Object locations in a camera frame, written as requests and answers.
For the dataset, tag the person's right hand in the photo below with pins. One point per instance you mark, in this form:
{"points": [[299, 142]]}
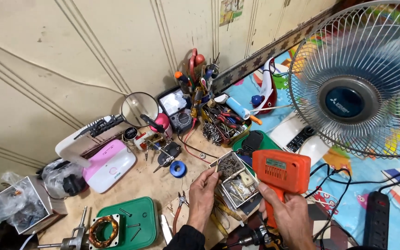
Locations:
{"points": [[292, 215]]}

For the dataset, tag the person's left hand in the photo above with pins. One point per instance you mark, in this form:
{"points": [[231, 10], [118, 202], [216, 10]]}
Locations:
{"points": [[200, 201]]}

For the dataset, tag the orange soldering gun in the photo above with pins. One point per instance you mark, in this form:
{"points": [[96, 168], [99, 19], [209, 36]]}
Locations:
{"points": [[283, 170]]}

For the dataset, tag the metal box of parts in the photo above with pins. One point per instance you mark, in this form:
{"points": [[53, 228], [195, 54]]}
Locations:
{"points": [[236, 184]]}

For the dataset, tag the green plastic lid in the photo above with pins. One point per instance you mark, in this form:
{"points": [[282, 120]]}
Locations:
{"points": [[144, 218]]}

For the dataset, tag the colourful cartoon play mat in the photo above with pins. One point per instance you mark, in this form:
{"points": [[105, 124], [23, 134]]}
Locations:
{"points": [[352, 205]]}

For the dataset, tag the helping hands clip stand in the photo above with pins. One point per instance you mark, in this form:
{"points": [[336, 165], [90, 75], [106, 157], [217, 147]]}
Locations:
{"points": [[161, 149]]}

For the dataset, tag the pile of metal screws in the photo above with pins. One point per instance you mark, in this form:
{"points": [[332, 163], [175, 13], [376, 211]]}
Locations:
{"points": [[212, 133]]}

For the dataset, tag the long metal screw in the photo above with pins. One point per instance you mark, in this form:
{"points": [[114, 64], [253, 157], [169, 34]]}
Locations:
{"points": [[126, 213], [133, 225], [135, 234]]}

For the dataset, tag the black plastic remote case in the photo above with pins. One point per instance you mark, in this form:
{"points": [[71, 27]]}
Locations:
{"points": [[252, 140]]}

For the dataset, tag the tray of hand tools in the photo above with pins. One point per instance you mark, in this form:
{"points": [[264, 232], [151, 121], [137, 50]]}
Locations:
{"points": [[229, 126]]}

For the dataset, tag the black power strip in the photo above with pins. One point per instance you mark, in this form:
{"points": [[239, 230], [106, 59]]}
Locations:
{"points": [[376, 218]]}

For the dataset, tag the pink bottle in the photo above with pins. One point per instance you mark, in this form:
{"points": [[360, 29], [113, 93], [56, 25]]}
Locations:
{"points": [[163, 123]]}

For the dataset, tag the black analog multimeter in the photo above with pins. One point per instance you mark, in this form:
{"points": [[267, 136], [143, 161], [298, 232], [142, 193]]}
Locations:
{"points": [[179, 111]]}

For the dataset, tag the pink and white device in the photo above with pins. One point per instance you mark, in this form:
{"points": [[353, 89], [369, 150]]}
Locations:
{"points": [[109, 166]]}

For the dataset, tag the copper wound motor stator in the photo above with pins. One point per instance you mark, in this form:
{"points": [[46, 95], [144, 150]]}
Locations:
{"points": [[103, 231]]}

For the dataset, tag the blue and white glue gun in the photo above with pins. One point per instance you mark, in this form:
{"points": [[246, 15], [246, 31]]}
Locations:
{"points": [[238, 107]]}

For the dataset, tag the round magnifying glass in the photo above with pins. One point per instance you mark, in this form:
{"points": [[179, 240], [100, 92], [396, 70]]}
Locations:
{"points": [[139, 109]]}

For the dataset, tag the cup of screwdrivers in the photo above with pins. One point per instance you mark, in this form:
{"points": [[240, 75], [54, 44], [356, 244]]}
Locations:
{"points": [[198, 86]]}

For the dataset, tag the black finned heat sink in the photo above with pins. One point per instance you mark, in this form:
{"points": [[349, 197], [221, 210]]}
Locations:
{"points": [[101, 125]]}

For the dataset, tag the grey electric table fan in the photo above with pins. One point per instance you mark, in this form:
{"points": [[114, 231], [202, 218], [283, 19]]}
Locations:
{"points": [[345, 100]]}

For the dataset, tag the red and white iron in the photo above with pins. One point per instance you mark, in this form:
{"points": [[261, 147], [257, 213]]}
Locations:
{"points": [[267, 90]]}

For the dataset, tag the metal motor shaft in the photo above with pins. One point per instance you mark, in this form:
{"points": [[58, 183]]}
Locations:
{"points": [[76, 236]]}

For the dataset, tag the black plastic bag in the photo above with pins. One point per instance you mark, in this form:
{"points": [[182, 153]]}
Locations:
{"points": [[64, 177]]}

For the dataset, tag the white plastic panel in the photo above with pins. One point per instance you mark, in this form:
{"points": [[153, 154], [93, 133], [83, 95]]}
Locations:
{"points": [[71, 145]]}

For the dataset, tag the box with clear bag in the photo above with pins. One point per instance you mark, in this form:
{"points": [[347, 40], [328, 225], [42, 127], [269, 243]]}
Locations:
{"points": [[26, 205]]}

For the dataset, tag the paper wall sticker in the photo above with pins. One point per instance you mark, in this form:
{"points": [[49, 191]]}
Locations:
{"points": [[231, 12]]}

